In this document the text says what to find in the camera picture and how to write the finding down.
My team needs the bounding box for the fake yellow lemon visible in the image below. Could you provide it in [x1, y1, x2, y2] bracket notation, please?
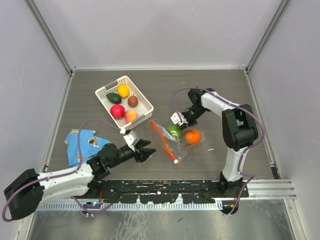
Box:
[117, 84, 130, 99]

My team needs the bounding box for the aluminium frame rail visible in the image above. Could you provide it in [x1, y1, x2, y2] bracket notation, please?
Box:
[247, 179, 297, 200]

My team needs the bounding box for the blue slotted cable duct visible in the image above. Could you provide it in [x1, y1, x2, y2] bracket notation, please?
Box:
[37, 200, 223, 211]

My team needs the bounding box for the fake dark green vegetable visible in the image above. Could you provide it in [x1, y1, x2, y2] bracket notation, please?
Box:
[106, 92, 122, 104]

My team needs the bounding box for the fake peach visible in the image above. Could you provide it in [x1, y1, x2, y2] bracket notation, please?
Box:
[124, 110, 138, 124]

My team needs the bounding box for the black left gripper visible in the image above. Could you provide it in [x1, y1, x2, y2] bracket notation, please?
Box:
[108, 138, 156, 168]

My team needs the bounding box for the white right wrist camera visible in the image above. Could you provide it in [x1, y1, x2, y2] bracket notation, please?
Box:
[170, 112, 188, 127]

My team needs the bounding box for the white perforated plastic basket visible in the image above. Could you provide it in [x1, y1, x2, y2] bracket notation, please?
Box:
[95, 75, 154, 130]

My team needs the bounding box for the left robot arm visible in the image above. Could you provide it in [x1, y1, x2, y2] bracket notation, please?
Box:
[2, 139, 156, 222]

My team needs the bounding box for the blue patterned cloth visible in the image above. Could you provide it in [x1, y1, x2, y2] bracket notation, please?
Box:
[64, 129, 111, 168]

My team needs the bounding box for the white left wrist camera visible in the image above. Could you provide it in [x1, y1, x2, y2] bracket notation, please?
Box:
[120, 128, 140, 152]

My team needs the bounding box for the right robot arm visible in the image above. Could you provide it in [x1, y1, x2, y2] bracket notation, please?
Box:
[178, 87, 259, 197]

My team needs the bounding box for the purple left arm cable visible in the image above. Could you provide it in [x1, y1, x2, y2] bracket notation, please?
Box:
[1, 119, 126, 223]

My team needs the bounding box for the fake brown passion fruit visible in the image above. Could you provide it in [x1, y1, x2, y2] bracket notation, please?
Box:
[127, 95, 139, 108]

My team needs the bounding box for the fake red apple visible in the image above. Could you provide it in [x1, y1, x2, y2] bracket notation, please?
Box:
[110, 104, 126, 120]

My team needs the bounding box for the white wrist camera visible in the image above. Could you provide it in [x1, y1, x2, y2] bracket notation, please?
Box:
[170, 112, 188, 127]
[120, 128, 140, 152]

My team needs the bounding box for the fake green watermelon piece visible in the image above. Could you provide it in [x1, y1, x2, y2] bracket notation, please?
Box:
[167, 124, 182, 141]

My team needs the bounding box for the clear zip top bag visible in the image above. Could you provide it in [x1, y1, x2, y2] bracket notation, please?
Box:
[150, 120, 206, 165]

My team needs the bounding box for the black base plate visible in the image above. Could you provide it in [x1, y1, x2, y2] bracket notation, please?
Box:
[75, 180, 241, 204]

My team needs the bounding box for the fake orange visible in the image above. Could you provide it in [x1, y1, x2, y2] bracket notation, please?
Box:
[184, 129, 202, 145]

